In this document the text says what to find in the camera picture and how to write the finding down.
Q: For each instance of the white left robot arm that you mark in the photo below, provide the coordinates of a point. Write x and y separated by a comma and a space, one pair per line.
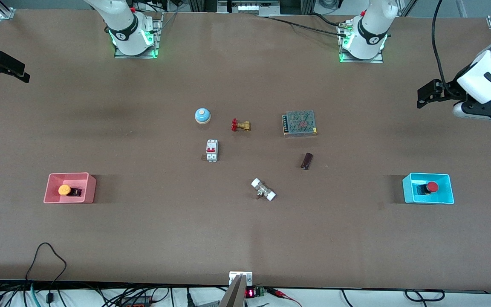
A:
373, 25

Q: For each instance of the dark brown cylinder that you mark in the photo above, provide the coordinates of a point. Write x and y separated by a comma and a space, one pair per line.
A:
307, 160

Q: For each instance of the blue call bell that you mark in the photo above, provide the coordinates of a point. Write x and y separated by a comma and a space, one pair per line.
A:
202, 115

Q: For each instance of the metal fitting with white ends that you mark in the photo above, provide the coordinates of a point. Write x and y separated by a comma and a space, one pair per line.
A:
263, 189

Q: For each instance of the metal mesh power supply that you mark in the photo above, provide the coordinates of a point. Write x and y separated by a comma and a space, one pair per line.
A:
299, 123

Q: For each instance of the pink plastic bin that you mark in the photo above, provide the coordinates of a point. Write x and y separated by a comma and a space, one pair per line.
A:
53, 192

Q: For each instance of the red push button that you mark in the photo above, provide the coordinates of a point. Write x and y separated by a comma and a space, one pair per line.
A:
431, 186

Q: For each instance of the white red circuit breaker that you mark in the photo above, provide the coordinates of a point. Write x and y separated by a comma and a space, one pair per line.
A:
212, 150

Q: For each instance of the red clip lead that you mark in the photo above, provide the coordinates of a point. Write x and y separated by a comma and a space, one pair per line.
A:
286, 295

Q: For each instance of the aluminium arm base plate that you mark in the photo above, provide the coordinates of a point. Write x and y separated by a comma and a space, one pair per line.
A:
379, 57
157, 42

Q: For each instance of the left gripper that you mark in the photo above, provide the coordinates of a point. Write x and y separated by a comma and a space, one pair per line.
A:
449, 90

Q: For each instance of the module with red display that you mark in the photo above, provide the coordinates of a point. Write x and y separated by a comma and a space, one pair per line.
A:
254, 292

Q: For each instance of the grey camera mounting pole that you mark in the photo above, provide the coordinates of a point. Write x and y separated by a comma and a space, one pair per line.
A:
235, 294

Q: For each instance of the yellow push button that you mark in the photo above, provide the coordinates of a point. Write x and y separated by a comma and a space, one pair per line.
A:
64, 190

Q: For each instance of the cyan plastic bin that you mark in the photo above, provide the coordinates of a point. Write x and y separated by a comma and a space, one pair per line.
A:
446, 192

